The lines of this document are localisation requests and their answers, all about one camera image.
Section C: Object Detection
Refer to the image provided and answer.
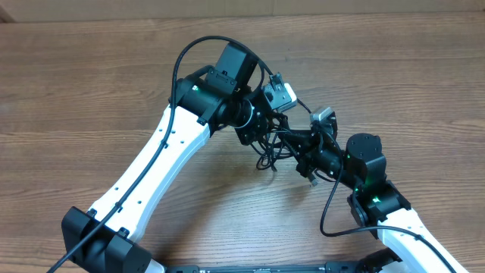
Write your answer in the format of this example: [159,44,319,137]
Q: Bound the black USB cable silver plug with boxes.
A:
[261,97,320,187]

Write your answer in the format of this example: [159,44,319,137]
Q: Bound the black USB cable blue plug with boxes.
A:
[250,114,294,171]

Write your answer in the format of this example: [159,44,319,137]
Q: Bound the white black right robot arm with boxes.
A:
[281,129,466,272]

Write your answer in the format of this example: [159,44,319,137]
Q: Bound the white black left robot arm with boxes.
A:
[61,39,296,272]

